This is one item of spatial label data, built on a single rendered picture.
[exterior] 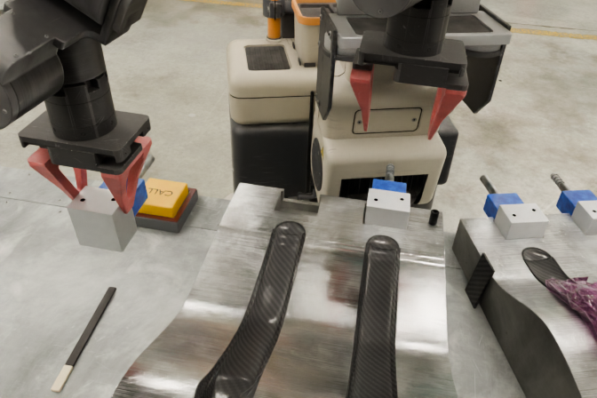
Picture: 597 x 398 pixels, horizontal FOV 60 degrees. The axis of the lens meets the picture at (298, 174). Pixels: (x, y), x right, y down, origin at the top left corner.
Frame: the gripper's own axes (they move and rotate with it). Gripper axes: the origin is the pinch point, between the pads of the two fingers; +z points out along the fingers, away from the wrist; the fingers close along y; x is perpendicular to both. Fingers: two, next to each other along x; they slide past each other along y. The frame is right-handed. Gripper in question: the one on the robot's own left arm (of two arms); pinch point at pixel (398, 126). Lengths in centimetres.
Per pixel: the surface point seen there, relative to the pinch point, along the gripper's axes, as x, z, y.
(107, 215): -15.0, 6.0, -27.3
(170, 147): 136, 101, -93
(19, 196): 3, 22, -53
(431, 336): -16.7, 13.0, 5.7
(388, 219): -2.5, 11.1, 0.7
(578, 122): 209, 97, 100
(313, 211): 1.4, 14.9, -8.8
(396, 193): 0.8, 9.5, 1.2
